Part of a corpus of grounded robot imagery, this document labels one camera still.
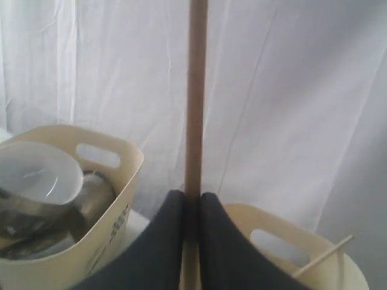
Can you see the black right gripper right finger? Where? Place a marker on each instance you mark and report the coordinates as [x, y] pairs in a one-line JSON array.
[[227, 259]]

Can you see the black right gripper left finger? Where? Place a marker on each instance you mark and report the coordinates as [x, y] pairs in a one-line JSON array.
[[153, 260]]

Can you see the steel mug with handle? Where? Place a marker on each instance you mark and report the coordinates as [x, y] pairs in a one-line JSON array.
[[95, 197]]

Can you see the stainless steel bowl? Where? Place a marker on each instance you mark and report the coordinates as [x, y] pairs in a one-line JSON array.
[[31, 210]]

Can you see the small white ceramic bowl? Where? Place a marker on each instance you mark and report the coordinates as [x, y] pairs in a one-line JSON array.
[[40, 173]]

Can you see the cream bin with circle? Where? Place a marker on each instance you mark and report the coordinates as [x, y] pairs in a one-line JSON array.
[[99, 246]]

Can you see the cream bin with triangle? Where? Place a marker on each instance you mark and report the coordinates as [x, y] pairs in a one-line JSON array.
[[329, 267]]

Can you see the white curtain backdrop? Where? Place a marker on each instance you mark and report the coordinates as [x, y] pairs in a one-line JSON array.
[[286, 83]]

